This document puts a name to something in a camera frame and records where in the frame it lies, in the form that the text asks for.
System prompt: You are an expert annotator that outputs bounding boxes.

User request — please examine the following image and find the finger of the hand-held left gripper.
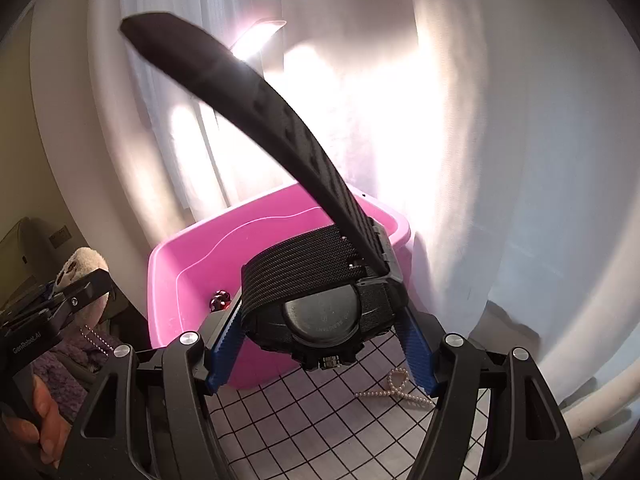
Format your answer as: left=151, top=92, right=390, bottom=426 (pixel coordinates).
left=45, top=268, right=112, bottom=328

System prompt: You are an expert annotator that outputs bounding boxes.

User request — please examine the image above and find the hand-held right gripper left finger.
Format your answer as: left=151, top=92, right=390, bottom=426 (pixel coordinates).
left=60, top=305, right=246, bottom=480

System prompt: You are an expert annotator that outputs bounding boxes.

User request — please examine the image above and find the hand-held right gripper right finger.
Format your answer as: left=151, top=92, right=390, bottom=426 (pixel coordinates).
left=397, top=305, right=583, bottom=480

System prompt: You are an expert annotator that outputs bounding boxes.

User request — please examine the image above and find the beige plush sloth face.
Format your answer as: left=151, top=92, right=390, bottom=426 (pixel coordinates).
left=54, top=247, right=123, bottom=361

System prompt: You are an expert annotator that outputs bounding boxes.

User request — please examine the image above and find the pink plastic storage box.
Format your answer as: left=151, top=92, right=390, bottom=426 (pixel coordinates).
left=146, top=182, right=412, bottom=391

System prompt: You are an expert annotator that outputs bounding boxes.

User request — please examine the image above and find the black wrist watch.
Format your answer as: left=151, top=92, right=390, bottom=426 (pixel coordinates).
left=120, top=12, right=411, bottom=372

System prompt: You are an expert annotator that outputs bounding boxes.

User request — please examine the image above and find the person's left hand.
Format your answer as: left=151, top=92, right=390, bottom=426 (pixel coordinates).
left=31, top=375, right=76, bottom=456

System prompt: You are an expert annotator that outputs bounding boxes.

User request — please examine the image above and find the purple fuzzy clothing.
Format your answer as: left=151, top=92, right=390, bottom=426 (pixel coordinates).
left=32, top=332, right=126, bottom=421

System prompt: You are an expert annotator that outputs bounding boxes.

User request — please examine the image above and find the pearl hair claw clip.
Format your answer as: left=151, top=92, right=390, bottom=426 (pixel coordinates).
left=355, top=367, right=437, bottom=408

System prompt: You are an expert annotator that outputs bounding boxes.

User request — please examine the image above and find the grey cabinet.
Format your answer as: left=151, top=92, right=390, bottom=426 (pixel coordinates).
left=0, top=217, right=51, bottom=311

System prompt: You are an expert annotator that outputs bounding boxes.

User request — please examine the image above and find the white black checked cloth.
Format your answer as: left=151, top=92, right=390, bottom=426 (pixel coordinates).
left=205, top=335, right=493, bottom=480

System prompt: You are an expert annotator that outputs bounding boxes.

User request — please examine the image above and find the white curtain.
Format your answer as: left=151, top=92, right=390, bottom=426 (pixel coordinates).
left=90, top=0, right=640, bottom=441

